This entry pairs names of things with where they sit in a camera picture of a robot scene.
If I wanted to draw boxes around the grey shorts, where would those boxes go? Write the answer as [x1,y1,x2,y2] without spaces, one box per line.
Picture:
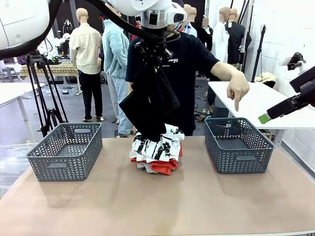
[136,161,158,175]

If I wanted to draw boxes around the mannequin in blue fleece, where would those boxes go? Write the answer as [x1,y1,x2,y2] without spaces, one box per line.
[102,19,135,138]

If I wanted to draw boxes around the person's left hand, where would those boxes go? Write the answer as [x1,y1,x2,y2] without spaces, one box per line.
[226,71,251,112]

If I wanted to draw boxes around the grey stool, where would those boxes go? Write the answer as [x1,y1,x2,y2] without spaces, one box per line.
[1,67,21,83]

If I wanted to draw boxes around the large white table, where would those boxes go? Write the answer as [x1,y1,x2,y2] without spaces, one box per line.
[208,81,315,146]

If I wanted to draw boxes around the white black print T-shirt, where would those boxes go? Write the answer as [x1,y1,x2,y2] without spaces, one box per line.
[129,123,186,163]

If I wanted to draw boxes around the person's left forearm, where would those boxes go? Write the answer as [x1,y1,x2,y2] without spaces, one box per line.
[211,61,243,82]

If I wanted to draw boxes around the black light stand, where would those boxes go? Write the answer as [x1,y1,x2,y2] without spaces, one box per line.
[251,24,268,83]

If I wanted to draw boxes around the grey plastic woven basket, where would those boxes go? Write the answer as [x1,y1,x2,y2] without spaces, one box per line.
[204,117,276,175]
[26,122,103,182]

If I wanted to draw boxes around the small white table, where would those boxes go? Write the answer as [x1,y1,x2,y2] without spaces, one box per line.
[0,83,46,135]

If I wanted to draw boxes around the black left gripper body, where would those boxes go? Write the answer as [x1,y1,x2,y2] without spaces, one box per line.
[141,26,170,50]

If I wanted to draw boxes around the mannequin in black jacket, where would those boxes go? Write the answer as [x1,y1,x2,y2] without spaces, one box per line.
[199,18,214,51]

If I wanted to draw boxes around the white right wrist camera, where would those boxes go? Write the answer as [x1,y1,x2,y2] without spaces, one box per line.
[280,52,307,72]

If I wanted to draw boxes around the orange T-shirt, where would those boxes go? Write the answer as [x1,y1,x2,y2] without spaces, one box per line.
[130,142,184,176]

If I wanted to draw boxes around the mannequin in black shirt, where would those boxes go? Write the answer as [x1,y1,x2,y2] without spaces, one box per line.
[225,8,253,72]

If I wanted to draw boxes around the black camera tripod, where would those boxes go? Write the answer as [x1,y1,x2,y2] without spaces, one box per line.
[25,50,69,138]

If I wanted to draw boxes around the black left arm cable sleeve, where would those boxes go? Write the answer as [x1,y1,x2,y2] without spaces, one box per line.
[0,0,173,59]

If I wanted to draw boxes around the black shorts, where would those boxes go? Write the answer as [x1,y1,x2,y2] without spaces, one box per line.
[119,64,181,143]

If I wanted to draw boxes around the clear plastic storage box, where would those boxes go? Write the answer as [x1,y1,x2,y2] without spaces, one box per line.
[0,142,38,197]

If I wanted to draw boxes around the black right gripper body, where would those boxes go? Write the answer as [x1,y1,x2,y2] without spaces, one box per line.
[289,66,315,108]

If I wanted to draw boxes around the pale yellow cloth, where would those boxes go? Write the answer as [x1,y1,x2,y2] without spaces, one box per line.
[254,71,277,83]

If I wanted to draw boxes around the mannequin in cream shirt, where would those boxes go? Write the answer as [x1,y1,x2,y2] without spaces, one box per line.
[69,8,104,123]

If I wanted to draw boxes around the patterned tablecloth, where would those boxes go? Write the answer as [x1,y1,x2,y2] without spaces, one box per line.
[20,62,79,80]

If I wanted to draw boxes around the person in black T-shirt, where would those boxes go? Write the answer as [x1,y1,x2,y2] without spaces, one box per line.
[125,29,220,137]

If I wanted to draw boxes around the mannequin in pale blue shirt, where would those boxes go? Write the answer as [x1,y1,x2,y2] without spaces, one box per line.
[183,4,198,37]

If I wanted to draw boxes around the black leaning poles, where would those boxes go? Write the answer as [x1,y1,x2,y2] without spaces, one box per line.
[240,0,255,82]

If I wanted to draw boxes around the mannequin in white shirt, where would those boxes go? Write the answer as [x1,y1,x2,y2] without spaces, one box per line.
[212,6,231,64]

